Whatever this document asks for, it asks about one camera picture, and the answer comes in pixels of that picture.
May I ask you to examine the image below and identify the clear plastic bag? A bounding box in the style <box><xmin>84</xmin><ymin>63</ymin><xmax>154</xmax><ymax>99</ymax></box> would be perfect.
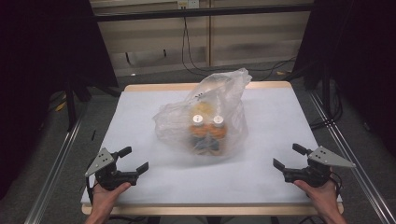
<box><xmin>152</xmin><ymin>67</ymin><xmax>253</xmax><ymax>159</ymax></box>

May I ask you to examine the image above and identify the black curtain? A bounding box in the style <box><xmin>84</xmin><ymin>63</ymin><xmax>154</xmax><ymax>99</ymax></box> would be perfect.
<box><xmin>0</xmin><ymin>0</ymin><xmax>120</xmax><ymax>200</ymax></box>
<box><xmin>292</xmin><ymin>0</ymin><xmax>396</xmax><ymax>157</ymax></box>

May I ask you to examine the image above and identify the black metal stand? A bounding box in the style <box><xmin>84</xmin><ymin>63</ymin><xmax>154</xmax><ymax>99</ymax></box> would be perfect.
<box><xmin>284</xmin><ymin>60</ymin><xmax>332</xmax><ymax>115</ymax></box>
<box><xmin>64</xmin><ymin>78</ymin><xmax>122</xmax><ymax>133</ymax></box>

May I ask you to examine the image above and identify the orange drink bottle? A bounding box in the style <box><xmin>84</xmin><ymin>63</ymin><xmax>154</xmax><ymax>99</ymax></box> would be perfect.
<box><xmin>189</xmin><ymin>114</ymin><xmax>210</xmax><ymax>156</ymax></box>
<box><xmin>208</xmin><ymin>114</ymin><xmax>228</xmax><ymax>156</ymax></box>

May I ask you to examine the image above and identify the left hand-held gripper cable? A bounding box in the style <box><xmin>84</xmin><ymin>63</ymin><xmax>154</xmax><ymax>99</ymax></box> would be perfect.
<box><xmin>85</xmin><ymin>175</ymin><xmax>96</xmax><ymax>205</ymax></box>

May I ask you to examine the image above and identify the wooden table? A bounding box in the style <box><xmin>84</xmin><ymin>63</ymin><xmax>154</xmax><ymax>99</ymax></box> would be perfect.
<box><xmin>81</xmin><ymin>81</ymin><xmax>345</xmax><ymax>217</ymax></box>

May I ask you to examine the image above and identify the black horizontal bar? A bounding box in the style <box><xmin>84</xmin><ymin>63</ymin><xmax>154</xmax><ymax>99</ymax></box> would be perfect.
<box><xmin>92</xmin><ymin>3</ymin><xmax>315</xmax><ymax>22</ymax></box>

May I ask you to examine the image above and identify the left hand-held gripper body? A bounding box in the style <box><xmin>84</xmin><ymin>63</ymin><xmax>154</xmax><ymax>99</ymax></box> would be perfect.
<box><xmin>84</xmin><ymin>147</ymin><xmax>140</xmax><ymax>191</ymax></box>

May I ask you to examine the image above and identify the white table mat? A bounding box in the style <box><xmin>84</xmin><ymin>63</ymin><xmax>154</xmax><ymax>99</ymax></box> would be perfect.
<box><xmin>80</xmin><ymin>87</ymin><xmax>343</xmax><ymax>205</ymax></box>

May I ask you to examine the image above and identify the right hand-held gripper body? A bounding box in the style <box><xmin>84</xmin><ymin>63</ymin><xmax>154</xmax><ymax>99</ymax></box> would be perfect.
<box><xmin>282</xmin><ymin>146</ymin><xmax>357</xmax><ymax>189</ymax></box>

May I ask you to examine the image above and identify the person's left hand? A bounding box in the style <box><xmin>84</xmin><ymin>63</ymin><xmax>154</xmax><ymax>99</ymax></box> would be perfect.
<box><xmin>89</xmin><ymin>181</ymin><xmax>132</xmax><ymax>220</ymax></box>

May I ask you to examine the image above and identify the bundle of black floor cables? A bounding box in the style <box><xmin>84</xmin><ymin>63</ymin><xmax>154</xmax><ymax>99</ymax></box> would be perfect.
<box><xmin>308</xmin><ymin>82</ymin><xmax>345</xmax><ymax>131</ymax></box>

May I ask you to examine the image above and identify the aluminium floor rail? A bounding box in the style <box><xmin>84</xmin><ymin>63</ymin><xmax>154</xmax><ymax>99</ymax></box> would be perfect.
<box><xmin>23</xmin><ymin>115</ymin><xmax>85</xmax><ymax>224</ymax></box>
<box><xmin>307</xmin><ymin>91</ymin><xmax>396</xmax><ymax>224</ymax></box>

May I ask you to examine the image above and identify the black hanging cable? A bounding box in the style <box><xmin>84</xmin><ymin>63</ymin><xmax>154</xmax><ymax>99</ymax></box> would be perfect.
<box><xmin>180</xmin><ymin>17</ymin><xmax>297</xmax><ymax>82</ymax></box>

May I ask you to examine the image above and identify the person's right hand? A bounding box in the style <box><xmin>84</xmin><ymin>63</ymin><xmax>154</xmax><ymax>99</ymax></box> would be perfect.
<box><xmin>293</xmin><ymin>178</ymin><xmax>340</xmax><ymax>217</ymax></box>

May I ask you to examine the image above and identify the wall power outlet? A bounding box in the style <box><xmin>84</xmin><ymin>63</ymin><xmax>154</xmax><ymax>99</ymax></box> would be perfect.
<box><xmin>177</xmin><ymin>0</ymin><xmax>200</xmax><ymax>10</ymax></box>

